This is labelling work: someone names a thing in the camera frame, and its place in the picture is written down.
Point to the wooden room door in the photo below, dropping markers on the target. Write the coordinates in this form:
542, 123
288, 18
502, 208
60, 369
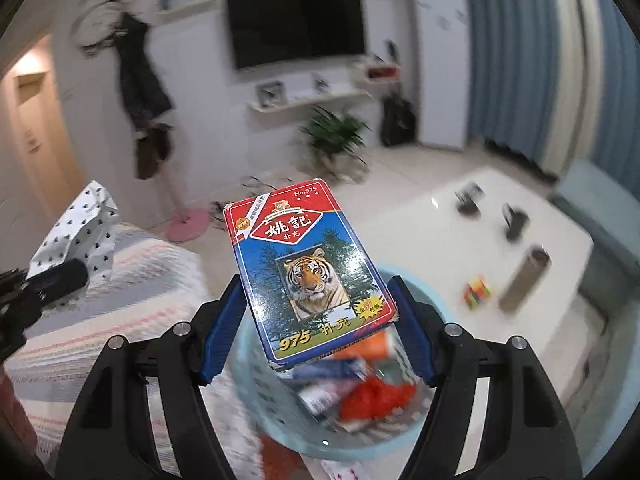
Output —
45, 155

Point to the blue white carton box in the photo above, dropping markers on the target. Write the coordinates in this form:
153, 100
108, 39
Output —
325, 385

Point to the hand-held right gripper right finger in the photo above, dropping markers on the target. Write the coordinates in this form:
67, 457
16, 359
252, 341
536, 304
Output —
419, 332

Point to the blue and beige curtains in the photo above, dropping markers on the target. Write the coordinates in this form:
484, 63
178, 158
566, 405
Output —
540, 60

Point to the colourful puzzle cube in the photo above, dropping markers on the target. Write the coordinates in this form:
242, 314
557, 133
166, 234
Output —
475, 291

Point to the pink coat stand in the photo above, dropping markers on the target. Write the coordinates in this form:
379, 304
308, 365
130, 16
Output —
187, 225

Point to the green potted plant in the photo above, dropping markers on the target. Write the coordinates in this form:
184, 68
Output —
335, 132

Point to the orange plastic bag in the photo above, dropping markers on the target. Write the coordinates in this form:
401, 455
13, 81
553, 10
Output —
377, 397

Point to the white curved wall shelf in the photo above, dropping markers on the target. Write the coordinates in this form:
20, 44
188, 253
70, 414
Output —
310, 100

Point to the white refrigerator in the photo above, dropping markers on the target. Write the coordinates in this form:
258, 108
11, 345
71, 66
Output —
442, 60

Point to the dark hanging coat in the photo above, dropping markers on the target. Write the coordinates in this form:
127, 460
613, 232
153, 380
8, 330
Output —
142, 75

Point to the person's left forearm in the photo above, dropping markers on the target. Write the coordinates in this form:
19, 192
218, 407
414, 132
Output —
15, 415

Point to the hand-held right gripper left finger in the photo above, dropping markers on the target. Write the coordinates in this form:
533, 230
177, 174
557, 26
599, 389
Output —
220, 342

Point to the framed butterfly picture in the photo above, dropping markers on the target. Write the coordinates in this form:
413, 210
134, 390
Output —
270, 95

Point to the brown hanging bag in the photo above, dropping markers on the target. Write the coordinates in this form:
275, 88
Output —
152, 152

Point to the grey cardboard tube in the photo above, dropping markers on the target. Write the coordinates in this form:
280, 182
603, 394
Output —
525, 280

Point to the striped blanket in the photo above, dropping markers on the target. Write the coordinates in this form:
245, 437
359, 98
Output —
125, 285

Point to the light blue plastic basket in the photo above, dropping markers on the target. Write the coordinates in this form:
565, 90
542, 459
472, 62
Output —
260, 390

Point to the black mug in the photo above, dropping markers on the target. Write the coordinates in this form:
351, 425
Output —
515, 222

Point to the black flat television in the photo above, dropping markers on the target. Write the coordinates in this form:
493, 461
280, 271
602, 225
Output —
295, 25

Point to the white shelf with red compartment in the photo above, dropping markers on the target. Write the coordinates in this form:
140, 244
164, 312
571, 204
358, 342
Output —
380, 70

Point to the red blue playing card box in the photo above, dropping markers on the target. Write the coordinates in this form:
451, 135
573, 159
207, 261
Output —
305, 270

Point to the black guitar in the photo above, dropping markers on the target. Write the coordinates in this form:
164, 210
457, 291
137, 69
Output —
398, 122

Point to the white dotted paper bag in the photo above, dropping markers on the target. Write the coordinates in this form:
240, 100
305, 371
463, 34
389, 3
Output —
82, 230

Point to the blue footstool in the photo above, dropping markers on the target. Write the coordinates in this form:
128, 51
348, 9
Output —
600, 215

